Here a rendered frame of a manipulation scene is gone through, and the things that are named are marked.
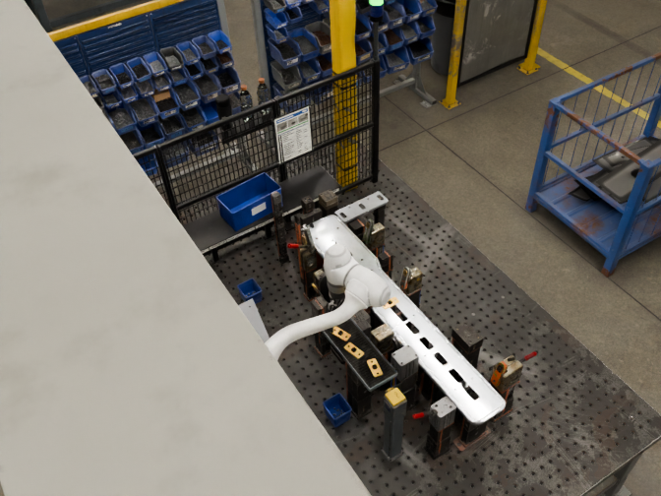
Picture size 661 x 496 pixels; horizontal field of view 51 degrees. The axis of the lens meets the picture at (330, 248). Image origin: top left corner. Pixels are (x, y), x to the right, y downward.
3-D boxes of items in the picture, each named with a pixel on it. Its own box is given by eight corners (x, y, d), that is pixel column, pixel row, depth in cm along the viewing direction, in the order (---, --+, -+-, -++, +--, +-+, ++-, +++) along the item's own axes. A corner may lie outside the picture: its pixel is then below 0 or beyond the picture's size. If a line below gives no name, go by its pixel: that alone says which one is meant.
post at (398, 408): (404, 453, 305) (408, 401, 273) (390, 463, 303) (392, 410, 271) (393, 440, 310) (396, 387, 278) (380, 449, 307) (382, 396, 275)
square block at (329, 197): (340, 243, 394) (338, 196, 368) (328, 249, 392) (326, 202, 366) (332, 235, 399) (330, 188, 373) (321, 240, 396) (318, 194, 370)
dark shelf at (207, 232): (341, 190, 381) (341, 185, 379) (192, 259, 350) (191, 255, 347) (321, 168, 394) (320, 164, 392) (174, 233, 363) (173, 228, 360)
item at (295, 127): (314, 151, 382) (310, 103, 359) (277, 165, 374) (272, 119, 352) (312, 149, 383) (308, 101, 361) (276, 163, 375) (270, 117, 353)
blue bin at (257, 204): (284, 206, 369) (281, 187, 360) (235, 231, 357) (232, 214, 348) (267, 190, 379) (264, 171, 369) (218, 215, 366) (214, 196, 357)
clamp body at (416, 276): (424, 318, 356) (428, 273, 331) (404, 329, 352) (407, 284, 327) (413, 306, 362) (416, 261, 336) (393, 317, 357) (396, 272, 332)
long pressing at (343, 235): (514, 403, 288) (514, 401, 287) (472, 430, 280) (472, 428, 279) (333, 213, 370) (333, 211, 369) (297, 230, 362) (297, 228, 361)
